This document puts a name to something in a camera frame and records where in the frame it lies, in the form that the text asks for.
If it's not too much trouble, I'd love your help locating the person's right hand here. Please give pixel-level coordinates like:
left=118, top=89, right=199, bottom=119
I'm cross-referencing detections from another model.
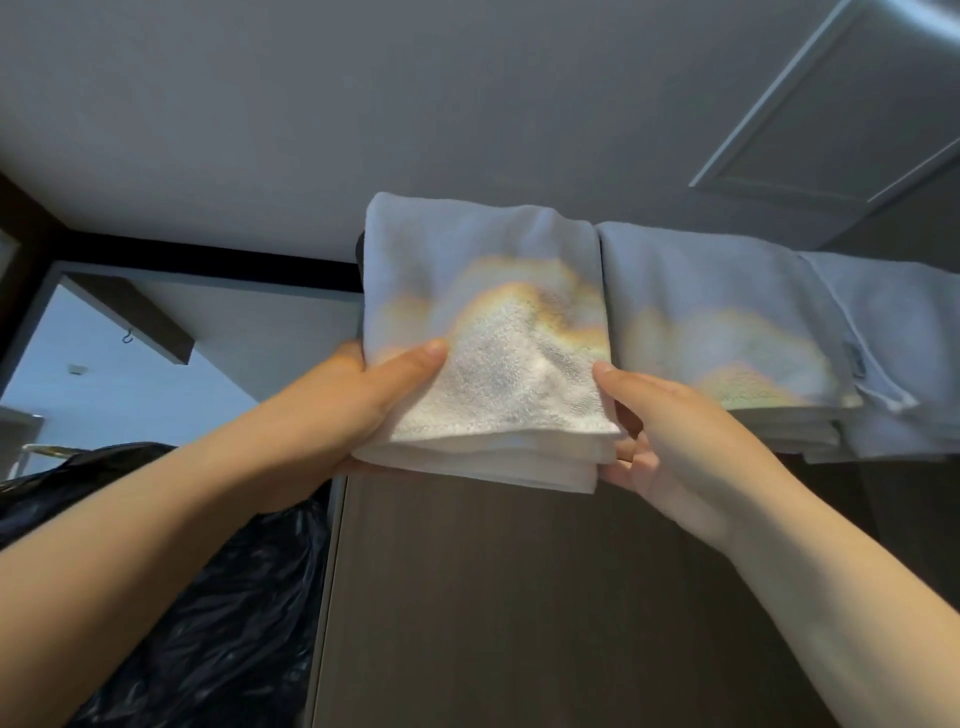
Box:
left=592, top=360, right=781, bottom=558

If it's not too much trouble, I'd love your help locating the person's left hand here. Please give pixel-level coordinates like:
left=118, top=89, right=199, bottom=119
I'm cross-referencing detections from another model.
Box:
left=247, top=338, right=451, bottom=514

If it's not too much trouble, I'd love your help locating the white towel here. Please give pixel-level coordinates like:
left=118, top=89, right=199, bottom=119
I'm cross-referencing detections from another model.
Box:
left=351, top=192, right=624, bottom=495
left=596, top=221, right=865, bottom=455
left=798, top=251, right=960, bottom=464

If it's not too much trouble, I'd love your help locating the person's left forearm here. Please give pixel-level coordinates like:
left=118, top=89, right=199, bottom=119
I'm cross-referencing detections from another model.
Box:
left=0, top=408, right=331, bottom=728

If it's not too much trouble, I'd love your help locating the person's right forearm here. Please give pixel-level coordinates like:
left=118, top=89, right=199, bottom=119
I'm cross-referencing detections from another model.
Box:
left=720, top=468, right=960, bottom=728

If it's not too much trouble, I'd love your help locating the dark wooden cabinet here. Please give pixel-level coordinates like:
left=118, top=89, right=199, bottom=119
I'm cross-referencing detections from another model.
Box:
left=311, top=450, right=960, bottom=728

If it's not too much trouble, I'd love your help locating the black plastic garbage bag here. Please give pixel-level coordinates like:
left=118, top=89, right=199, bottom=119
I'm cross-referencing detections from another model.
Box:
left=0, top=441, right=333, bottom=728

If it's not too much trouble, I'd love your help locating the ceiling access panel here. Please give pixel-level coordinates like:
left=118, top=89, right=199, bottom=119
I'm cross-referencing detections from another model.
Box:
left=688, top=0, right=960, bottom=213

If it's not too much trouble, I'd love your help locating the dark wooden wall shelf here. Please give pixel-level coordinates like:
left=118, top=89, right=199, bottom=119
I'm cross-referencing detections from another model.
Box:
left=61, top=273, right=196, bottom=366

